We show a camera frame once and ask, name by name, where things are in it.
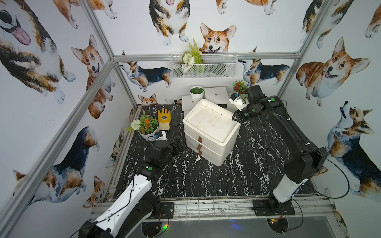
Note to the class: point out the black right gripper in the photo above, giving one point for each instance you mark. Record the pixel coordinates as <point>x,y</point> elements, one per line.
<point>239,118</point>

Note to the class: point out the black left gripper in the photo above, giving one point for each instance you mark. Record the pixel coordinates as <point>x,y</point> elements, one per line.
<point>175,146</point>

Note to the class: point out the white drawer cabinet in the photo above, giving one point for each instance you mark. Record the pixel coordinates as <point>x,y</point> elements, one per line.
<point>210,131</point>

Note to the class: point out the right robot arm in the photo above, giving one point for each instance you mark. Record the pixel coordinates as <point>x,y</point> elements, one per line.
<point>307,159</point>

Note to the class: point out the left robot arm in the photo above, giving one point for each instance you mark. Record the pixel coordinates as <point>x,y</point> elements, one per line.
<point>136,203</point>

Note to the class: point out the red flower pot plant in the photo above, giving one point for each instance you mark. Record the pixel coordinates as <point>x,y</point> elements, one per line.
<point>240,87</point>

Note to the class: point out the orange flower white pot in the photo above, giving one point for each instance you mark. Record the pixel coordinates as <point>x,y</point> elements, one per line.
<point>147,126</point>

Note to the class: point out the yellow work glove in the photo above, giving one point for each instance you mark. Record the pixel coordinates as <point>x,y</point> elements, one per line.
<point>164,119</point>

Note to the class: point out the white stepped display stand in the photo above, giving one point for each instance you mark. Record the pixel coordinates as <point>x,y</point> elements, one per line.
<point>216,95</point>

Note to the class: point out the white cup green top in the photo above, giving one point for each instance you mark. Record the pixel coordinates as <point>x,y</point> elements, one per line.
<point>196,93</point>

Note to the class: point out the green fern white flowers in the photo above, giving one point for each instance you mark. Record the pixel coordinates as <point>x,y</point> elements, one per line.
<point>191,57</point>

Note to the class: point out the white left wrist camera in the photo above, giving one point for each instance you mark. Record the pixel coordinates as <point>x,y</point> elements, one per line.
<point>160,135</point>

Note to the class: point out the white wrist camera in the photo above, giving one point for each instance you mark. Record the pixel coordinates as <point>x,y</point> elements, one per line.
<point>240,101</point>
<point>160,135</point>

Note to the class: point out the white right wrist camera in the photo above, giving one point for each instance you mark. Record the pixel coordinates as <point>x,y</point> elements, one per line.
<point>240,101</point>

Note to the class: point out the white wire wall basket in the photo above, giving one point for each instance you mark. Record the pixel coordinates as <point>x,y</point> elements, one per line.
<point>215,65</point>

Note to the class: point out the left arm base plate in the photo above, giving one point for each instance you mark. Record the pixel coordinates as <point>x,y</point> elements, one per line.
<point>163,209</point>

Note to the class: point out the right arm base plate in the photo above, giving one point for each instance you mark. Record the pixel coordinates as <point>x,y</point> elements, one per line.
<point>268,208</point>

